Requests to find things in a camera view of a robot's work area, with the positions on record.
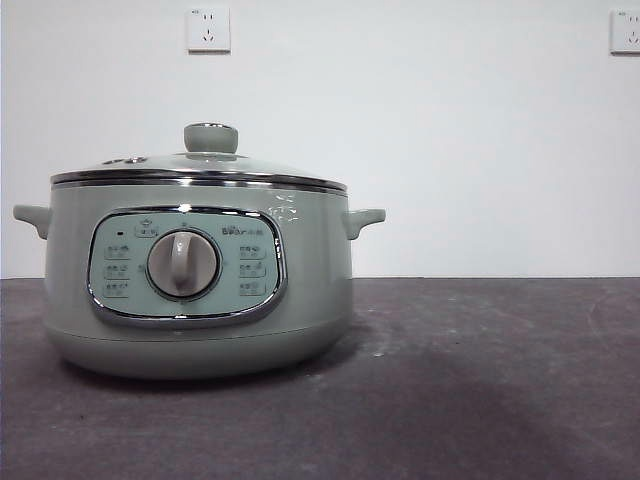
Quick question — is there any glass lid with green knob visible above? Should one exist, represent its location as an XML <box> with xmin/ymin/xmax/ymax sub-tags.
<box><xmin>49</xmin><ymin>121</ymin><xmax>348</xmax><ymax>190</ymax></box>

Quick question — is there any sage green electric cooking pot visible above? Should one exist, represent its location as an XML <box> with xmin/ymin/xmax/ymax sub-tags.
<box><xmin>12</xmin><ymin>175</ymin><xmax>387</xmax><ymax>382</ymax></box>

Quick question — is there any white wall socket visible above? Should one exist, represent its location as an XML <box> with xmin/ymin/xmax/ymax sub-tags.
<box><xmin>609</xmin><ymin>8</ymin><xmax>640</xmax><ymax>56</ymax></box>
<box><xmin>186</xmin><ymin>6</ymin><xmax>233</xmax><ymax>54</ymax></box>

